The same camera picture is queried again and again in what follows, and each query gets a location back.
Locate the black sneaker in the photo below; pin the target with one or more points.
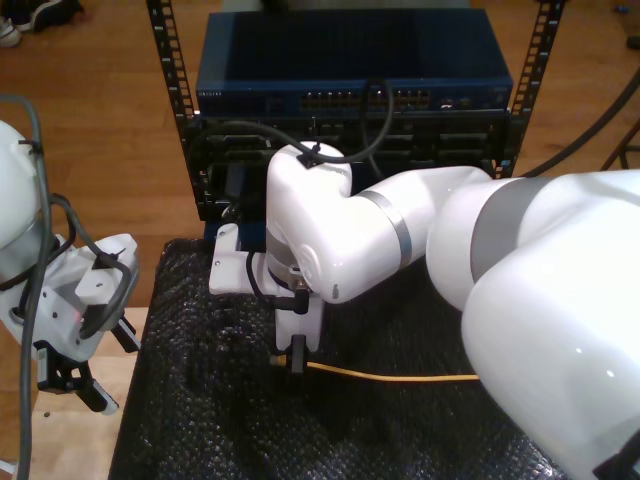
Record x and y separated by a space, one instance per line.
45 12

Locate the blue network switch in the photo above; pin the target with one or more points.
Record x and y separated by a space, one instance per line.
300 50

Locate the dark-legged stool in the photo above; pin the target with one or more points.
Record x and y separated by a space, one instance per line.
620 149

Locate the white sneaker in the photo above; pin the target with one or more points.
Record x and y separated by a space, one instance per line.
7 32

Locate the blue flat base box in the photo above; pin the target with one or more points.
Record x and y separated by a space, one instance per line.
255 235

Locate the black rack server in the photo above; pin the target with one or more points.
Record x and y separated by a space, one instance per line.
450 145

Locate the black bubble mat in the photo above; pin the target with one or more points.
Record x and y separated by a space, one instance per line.
200 425

